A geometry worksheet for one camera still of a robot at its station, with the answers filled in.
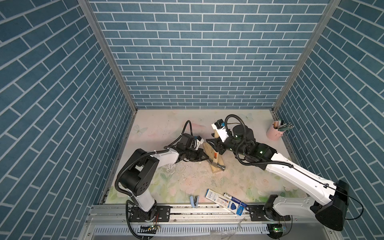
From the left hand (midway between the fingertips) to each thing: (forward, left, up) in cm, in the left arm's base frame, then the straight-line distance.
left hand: (211, 159), depth 86 cm
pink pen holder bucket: (+18, -43, +2) cm, 46 cm away
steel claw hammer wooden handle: (-2, -2, +8) cm, 9 cm away
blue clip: (-20, +9, -6) cm, 23 cm away
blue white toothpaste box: (-22, -9, -5) cm, 24 cm away
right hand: (+1, +2, +21) cm, 21 cm away
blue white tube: (-19, -10, -5) cm, 23 cm away
